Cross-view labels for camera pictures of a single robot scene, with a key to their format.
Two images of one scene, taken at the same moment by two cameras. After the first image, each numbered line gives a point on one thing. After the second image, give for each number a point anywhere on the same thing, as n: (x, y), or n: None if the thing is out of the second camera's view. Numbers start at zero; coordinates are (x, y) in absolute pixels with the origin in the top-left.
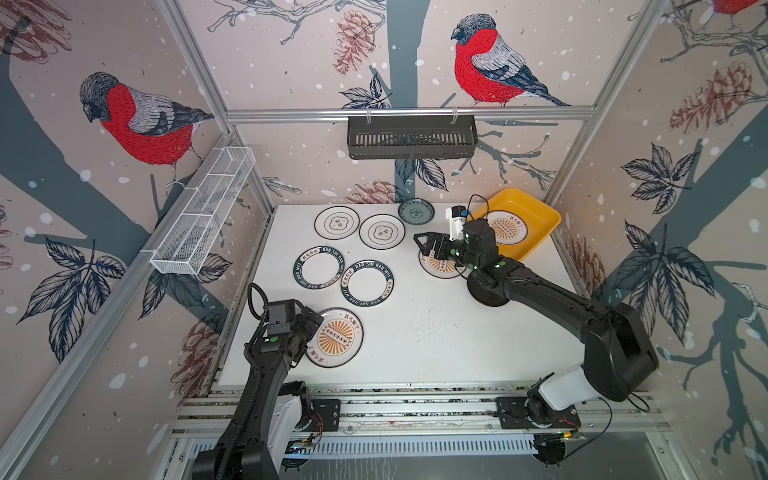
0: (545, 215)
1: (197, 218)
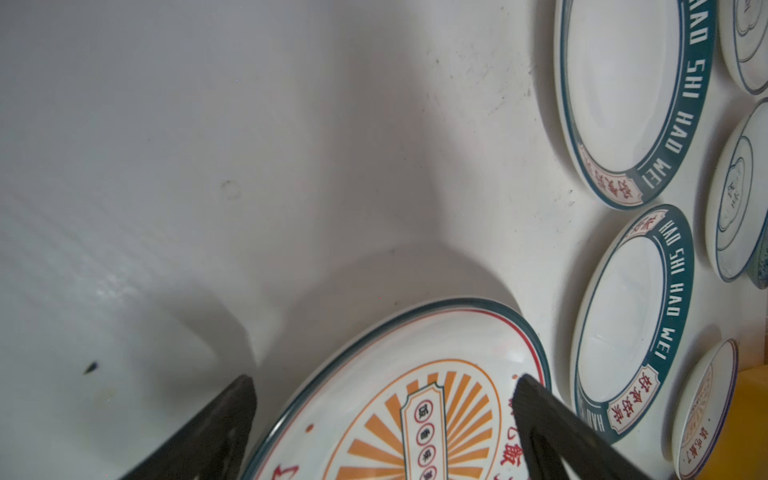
0: (743, 451)
1: None
